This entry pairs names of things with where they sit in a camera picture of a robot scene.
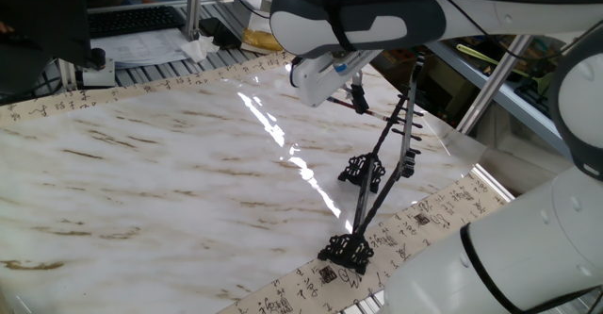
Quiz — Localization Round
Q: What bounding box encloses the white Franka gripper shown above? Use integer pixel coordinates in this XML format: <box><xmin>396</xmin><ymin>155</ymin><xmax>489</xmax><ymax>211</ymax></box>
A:
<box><xmin>290</xmin><ymin>49</ymin><xmax>383</xmax><ymax>116</ymax></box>

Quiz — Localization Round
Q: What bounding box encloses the brown calligraphy brush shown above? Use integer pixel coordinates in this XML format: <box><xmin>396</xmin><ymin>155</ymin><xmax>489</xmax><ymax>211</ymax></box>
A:
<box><xmin>327</xmin><ymin>95</ymin><xmax>395</xmax><ymax>124</ymax></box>

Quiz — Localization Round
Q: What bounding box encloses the black carved pen rack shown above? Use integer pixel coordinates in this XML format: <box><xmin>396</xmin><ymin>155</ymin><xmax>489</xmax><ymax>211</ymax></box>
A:
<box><xmin>317</xmin><ymin>52</ymin><xmax>426</xmax><ymax>276</ymax></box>

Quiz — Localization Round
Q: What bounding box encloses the dark box coloured print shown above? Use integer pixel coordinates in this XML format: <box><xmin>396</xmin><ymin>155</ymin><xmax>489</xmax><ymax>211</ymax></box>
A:
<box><xmin>376</xmin><ymin>47</ymin><xmax>419</xmax><ymax>70</ymax></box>

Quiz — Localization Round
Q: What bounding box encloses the yellow packet white label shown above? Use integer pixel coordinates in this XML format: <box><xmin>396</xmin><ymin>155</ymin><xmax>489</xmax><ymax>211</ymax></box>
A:
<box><xmin>241</xmin><ymin>26</ymin><xmax>285</xmax><ymax>54</ymax></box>

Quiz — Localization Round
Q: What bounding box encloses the yellow green tool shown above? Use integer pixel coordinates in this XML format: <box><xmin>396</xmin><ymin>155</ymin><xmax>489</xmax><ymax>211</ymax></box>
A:
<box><xmin>455</xmin><ymin>42</ymin><xmax>531</xmax><ymax>78</ymax></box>

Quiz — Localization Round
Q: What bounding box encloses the white jointed stand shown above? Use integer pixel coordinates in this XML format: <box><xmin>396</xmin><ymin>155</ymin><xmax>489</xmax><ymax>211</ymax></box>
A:
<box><xmin>220</xmin><ymin>0</ymin><xmax>284</xmax><ymax>30</ymax></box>

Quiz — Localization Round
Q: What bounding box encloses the white crumpled tissue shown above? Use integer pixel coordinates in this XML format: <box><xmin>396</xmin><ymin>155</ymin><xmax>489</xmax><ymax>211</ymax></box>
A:
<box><xmin>180</xmin><ymin>34</ymin><xmax>221</xmax><ymax>64</ymax></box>

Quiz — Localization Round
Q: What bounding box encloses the white paper stack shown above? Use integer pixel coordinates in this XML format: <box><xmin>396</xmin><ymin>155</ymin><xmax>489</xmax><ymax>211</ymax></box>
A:
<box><xmin>90</xmin><ymin>26</ymin><xmax>199</xmax><ymax>70</ymax></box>

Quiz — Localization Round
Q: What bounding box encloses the glossy marble pattern mat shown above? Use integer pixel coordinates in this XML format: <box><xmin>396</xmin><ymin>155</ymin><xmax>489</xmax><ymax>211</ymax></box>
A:
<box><xmin>0</xmin><ymin>49</ymin><xmax>489</xmax><ymax>314</ymax></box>

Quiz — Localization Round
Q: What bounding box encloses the black computer keyboard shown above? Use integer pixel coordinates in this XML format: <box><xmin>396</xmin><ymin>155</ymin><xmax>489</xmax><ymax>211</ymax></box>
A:
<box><xmin>87</xmin><ymin>5</ymin><xmax>187</xmax><ymax>41</ymax></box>

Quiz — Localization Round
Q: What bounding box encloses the beige calligraphy paper sheet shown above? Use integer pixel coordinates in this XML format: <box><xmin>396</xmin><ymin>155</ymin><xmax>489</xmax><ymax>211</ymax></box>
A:
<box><xmin>0</xmin><ymin>49</ymin><xmax>511</xmax><ymax>314</ymax></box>

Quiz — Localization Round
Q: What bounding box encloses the silver camera box blue end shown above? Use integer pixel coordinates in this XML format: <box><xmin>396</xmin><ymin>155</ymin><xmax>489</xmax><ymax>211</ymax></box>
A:
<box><xmin>332</xmin><ymin>51</ymin><xmax>374</xmax><ymax>75</ymax></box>

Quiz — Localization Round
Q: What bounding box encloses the black cable tie strap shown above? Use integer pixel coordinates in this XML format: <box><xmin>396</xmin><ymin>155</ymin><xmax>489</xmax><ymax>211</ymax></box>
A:
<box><xmin>460</xmin><ymin>223</ymin><xmax>602</xmax><ymax>314</ymax></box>
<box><xmin>324</xmin><ymin>0</ymin><xmax>357</xmax><ymax>54</ymax></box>

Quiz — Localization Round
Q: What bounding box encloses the aluminium frame leg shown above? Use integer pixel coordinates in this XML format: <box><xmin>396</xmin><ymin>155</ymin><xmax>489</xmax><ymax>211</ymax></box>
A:
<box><xmin>455</xmin><ymin>34</ymin><xmax>534</xmax><ymax>136</ymax></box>

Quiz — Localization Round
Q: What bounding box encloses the grey shelf rail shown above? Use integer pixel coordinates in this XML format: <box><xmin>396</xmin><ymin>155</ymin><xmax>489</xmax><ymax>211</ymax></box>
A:
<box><xmin>426</xmin><ymin>40</ymin><xmax>574</xmax><ymax>158</ymax></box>

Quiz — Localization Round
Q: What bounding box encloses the aluminium upright post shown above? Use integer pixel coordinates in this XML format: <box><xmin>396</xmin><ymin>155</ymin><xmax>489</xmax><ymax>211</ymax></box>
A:
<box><xmin>182</xmin><ymin>0</ymin><xmax>204</xmax><ymax>41</ymax></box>

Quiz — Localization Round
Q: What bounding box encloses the white mount black knob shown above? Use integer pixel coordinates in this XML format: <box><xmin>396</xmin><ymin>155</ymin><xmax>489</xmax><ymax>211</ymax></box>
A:
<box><xmin>73</xmin><ymin>47</ymin><xmax>118</xmax><ymax>90</ymax></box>

